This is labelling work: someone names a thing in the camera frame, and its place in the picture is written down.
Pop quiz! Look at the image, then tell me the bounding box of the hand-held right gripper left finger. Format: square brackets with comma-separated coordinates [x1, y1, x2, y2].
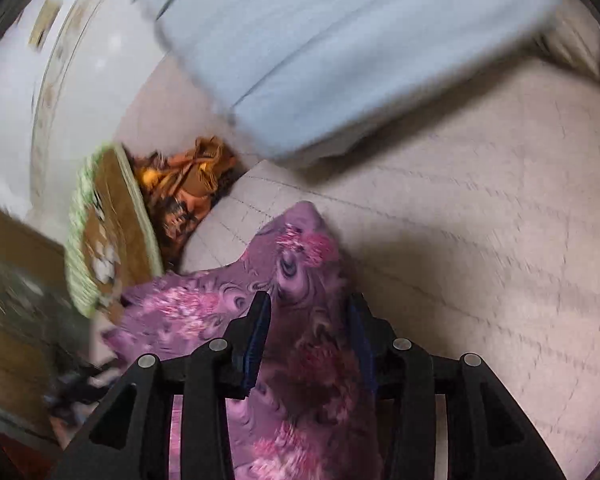
[50, 290, 272, 480]

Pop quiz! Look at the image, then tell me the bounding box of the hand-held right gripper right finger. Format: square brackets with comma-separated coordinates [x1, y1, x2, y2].
[347, 291, 568, 480]

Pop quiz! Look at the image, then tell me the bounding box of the purple floral shirt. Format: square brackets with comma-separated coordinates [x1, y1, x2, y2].
[102, 201, 386, 480]

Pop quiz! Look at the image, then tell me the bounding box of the wooden cabinet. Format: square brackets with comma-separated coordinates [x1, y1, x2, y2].
[0, 195, 98, 441]

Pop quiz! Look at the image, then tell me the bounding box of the green checkered pillow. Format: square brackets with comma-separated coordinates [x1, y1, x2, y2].
[64, 157, 98, 317]

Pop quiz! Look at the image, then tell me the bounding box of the brown panda pillow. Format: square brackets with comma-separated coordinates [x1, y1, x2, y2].
[82, 145, 163, 323]

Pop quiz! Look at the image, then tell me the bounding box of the orange patterned cloth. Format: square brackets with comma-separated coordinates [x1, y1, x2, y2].
[130, 136, 237, 266]

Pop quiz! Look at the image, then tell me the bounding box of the light blue pillow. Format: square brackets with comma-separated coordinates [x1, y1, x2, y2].
[127, 0, 563, 168]

